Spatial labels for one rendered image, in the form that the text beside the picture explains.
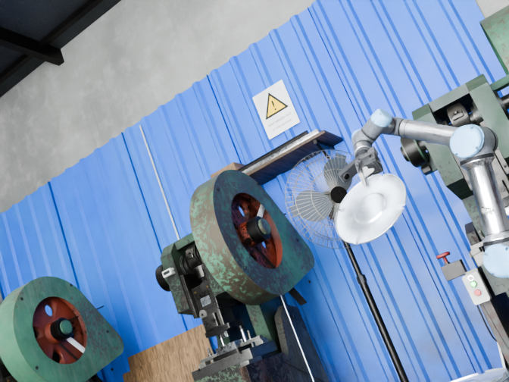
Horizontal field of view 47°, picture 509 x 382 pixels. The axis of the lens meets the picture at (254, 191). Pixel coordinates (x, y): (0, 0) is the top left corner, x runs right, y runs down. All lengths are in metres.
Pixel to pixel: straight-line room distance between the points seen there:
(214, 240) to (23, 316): 1.67
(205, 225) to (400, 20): 2.28
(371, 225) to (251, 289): 1.41
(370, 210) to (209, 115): 3.24
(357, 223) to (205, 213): 1.37
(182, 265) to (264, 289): 0.68
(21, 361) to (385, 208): 2.91
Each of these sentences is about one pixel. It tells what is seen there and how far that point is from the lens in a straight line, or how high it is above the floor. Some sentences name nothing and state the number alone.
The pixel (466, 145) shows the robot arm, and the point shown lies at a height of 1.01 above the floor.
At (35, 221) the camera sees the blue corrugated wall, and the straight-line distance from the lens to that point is 6.48.
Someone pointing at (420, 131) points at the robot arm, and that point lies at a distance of 2.41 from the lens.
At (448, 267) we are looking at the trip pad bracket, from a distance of 2.90.
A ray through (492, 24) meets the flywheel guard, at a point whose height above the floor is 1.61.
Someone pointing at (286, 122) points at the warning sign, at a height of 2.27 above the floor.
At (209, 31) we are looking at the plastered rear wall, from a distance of 5.45.
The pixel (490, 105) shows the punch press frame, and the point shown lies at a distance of 3.07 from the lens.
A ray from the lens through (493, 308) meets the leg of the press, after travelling 2.84.
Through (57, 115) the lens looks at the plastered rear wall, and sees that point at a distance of 6.48.
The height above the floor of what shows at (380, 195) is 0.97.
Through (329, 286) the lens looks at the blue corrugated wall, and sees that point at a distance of 4.56.
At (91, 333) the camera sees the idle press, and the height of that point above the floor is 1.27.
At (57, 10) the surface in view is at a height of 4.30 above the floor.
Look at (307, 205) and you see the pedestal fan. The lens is 3.34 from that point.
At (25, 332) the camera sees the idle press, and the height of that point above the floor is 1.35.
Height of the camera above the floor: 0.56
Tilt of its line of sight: 16 degrees up
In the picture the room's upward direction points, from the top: 21 degrees counter-clockwise
